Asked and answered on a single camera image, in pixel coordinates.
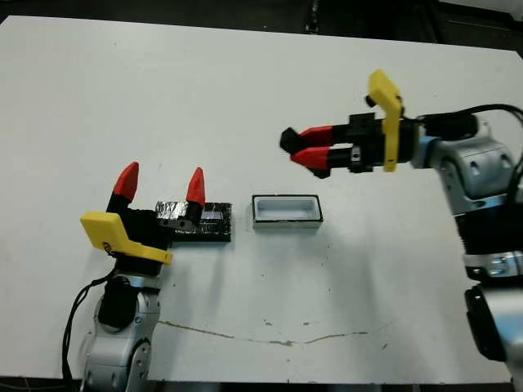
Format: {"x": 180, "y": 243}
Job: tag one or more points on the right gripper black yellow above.
{"x": 367, "y": 139}

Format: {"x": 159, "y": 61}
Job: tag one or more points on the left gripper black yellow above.
{"x": 144, "y": 230}

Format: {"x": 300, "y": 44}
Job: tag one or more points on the black box lid with foil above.
{"x": 216, "y": 232}

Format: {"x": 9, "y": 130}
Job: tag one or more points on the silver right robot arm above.
{"x": 478, "y": 163}

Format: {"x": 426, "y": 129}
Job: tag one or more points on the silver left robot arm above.
{"x": 116, "y": 355}

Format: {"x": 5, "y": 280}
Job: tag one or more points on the box base with white lining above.
{"x": 282, "y": 211}

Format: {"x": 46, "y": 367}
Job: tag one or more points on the white cabinet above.
{"x": 490, "y": 5}

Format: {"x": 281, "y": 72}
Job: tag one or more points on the dark metal post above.
{"x": 312, "y": 16}

